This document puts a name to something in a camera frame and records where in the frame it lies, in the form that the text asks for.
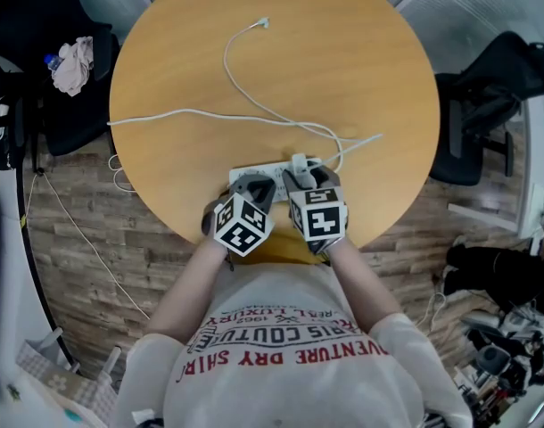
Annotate pile of equipment clutter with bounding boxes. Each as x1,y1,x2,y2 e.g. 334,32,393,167
452,303,544,423

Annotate thin white floor cable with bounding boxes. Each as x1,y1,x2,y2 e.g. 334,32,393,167
24,171,152,321

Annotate white charger with thin cable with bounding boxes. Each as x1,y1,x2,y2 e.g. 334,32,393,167
222,15,383,189

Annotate thick white power strip cable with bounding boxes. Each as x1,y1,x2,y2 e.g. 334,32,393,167
107,108,344,174

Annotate white cabinet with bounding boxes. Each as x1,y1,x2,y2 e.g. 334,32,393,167
515,182,544,242

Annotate coiled white cable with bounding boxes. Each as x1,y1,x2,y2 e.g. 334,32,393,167
107,152,138,193

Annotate person's left hand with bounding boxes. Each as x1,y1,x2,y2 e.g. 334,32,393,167
201,201,218,238

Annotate checked fabric bag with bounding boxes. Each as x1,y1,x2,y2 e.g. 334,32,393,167
13,325,121,425

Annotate yellow stool seat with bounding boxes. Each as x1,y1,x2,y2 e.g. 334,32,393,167
229,227,329,268

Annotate person's right forearm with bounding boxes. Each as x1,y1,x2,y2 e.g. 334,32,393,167
327,235,409,336

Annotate black office chair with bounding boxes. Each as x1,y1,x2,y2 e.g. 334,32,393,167
0,0,121,160
427,30,544,187

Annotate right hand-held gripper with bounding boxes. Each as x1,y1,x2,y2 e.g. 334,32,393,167
282,164,350,255

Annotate black curved pole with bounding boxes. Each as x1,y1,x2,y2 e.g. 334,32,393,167
13,98,79,372

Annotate white power strip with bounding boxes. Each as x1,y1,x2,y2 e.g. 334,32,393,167
228,157,323,204

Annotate pink crumpled cloth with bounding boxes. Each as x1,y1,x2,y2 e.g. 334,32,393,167
51,36,95,98

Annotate black bag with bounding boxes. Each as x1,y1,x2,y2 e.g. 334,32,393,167
0,97,27,172

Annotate person's left forearm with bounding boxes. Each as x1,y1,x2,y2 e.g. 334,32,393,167
144,234,231,345

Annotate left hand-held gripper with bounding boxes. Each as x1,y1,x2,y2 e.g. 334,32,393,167
213,172,278,259

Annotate white printed t-shirt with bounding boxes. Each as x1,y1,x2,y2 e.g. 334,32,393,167
113,263,474,428

